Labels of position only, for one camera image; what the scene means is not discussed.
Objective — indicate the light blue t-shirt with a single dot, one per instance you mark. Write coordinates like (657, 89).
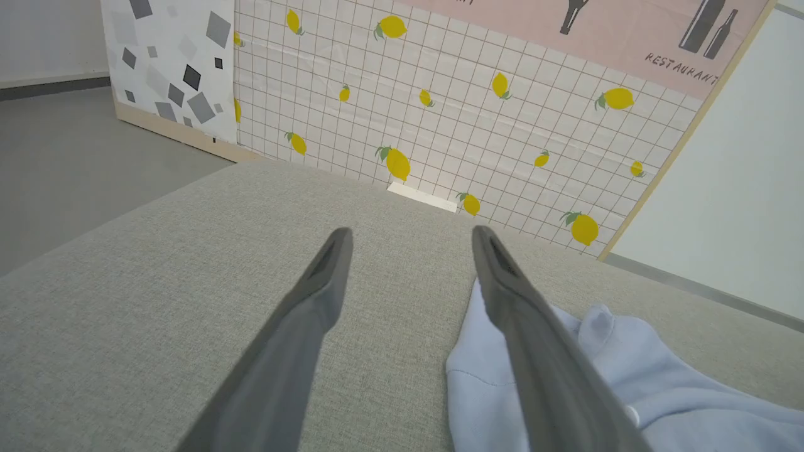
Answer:
(691, 395)

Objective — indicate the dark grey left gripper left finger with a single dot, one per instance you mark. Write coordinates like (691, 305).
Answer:
(282, 364)

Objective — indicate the lemon print grid backdrop sheet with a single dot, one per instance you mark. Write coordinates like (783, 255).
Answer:
(452, 125)

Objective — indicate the grey squares print backdrop sheet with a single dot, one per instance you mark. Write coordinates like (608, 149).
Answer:
(163, 63)

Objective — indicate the grey fabric sofa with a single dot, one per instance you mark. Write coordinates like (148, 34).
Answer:
(157, 314)

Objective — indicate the lemon-patterned tile backdrop panel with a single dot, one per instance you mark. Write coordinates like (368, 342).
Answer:
(666, 163)

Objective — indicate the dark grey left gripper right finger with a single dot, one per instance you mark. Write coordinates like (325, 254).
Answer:
(546, 376)

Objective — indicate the white paper label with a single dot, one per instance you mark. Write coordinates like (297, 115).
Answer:
(421, 196)

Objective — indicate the pink restaurant poster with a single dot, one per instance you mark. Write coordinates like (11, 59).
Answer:
(628, 31)

